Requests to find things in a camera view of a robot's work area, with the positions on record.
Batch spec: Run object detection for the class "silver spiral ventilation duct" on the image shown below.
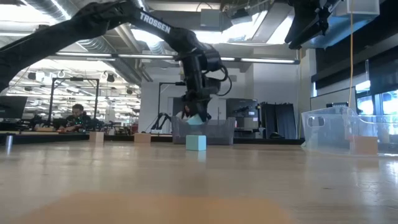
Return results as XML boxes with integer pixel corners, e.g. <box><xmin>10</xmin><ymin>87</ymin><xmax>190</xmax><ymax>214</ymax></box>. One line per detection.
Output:
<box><xmin>26</xmin><ymin>0</ymin><xmax>144</xmax><ymax>85</ymax></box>

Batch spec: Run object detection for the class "dark computer monitor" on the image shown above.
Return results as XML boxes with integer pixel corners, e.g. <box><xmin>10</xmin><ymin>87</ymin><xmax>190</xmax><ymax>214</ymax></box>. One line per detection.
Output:
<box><xmin>0</xmin><ymin>95</ymin><xmax>29</xmax><ymax>119</ymax></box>

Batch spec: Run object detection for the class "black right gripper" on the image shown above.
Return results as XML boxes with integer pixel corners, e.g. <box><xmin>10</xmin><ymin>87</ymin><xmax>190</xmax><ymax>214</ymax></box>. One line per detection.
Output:
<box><xmin>284</xmin><ymin>0</ymin><xmax>343</xmax><ymax>51</ymax></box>

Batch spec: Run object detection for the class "black curtain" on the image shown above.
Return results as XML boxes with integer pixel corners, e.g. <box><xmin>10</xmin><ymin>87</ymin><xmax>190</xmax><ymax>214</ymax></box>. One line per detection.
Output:
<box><xmin>259</xmin><ymin>101</ymin><xmax>297</xmax><ymax>140</ymax></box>

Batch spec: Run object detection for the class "dark storage cabinet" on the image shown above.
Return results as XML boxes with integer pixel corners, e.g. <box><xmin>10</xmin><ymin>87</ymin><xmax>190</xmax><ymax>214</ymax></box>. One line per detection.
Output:
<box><xmin>226</xmin><ymin>98</ymin><xmax>259</xmax><ymax>139</ymax></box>

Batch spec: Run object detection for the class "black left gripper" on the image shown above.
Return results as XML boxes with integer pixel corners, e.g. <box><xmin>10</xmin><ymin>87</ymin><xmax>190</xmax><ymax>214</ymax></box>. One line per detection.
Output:
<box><xmin>181</xmin><ymin>77</ymin><xmax>218</xmax><ymax>123</ymax></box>

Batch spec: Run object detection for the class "grey translucent plastic bin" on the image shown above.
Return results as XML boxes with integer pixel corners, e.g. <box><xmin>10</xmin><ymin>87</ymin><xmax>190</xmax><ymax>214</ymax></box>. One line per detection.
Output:
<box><xmin>170</xmin><ymin>116</ymin><xmax>236</xmax><ymax>146</ymax></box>

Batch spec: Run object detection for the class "black gantry frame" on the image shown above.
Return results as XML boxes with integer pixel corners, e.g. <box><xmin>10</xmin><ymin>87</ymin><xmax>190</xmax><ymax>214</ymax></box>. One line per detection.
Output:
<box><xmin>157</xmin><ymin>81</ymin><xmax>187</xmax><ymax>131</ymax></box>
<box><xmin>48</xmin><ymin>77</ymin><xmax>101</xmax><ymax>125</ymax></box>

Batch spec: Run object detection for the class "silver metal post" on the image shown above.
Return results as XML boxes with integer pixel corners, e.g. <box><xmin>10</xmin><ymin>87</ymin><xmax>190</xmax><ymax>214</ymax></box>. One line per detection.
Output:
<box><xmin>5</xmin><ymin>134</ymin><xmax>14</xmax><ymax>154</ymax></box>

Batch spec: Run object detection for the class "clear plastic bin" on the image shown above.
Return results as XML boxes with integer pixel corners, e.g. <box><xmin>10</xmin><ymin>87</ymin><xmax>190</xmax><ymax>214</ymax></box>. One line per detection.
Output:
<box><xmin>300</xmin><ymin>105</ymin><xmax>398</xmax><ymax>157</ymax></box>

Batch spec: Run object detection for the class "teal cube block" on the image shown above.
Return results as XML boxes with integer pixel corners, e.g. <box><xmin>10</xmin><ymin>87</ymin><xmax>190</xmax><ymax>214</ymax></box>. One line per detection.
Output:
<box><xmin>185</xmin><ymin>134</ymin><xmax>207</xmax><ymax>152</ymax></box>

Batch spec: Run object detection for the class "yellow hanging cable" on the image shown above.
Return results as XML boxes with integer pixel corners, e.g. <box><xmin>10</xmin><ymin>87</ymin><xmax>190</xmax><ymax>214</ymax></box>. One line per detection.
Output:
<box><xmin>347</xmin><ymin>0</ymin><xmax>356</xmax><ymax>109</ymax></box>

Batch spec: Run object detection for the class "person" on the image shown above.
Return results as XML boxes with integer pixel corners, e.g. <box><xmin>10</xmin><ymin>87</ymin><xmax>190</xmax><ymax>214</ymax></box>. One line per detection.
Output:
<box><xmin>57</xmin><ymin>103</ymin><xmax>94</xmax><ymax>132</ymax></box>

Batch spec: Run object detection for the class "small orange cube block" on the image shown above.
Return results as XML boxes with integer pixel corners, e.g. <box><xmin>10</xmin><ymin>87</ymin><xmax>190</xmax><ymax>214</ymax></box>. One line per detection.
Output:
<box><xmin>348</xmin><ymin>135</ymin><xmax>379</xmax><ymax>156</ymax></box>

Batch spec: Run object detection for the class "black aluminium table frame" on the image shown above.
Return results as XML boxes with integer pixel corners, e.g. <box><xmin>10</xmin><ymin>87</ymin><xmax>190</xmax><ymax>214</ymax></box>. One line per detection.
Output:
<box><xmin>0</xmin><ymin>133</ymin><xmax>306</xmax><ymax>146</ymax></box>

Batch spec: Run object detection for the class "teal rectangular block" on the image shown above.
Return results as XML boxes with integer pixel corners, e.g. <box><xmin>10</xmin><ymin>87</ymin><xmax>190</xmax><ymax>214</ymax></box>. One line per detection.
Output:
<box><xmin>185</xmin><ymin>113</ymin><xmax>205</xmax><ymax>126</ymax></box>

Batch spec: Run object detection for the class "small natural wood block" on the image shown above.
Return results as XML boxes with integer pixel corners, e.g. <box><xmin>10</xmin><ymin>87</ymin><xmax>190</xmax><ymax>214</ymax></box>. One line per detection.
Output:
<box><xmin>89</xmin><ymin>131</ymin><xmax>105</xmax><ymax>143</ymax></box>

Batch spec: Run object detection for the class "long ceiling light bar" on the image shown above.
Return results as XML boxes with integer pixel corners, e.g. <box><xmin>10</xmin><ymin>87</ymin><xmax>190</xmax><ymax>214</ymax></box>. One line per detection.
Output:
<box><xmin>54</xmin><ymin>51</ymin><xmax>301</xmax><ymax>65</ymax></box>

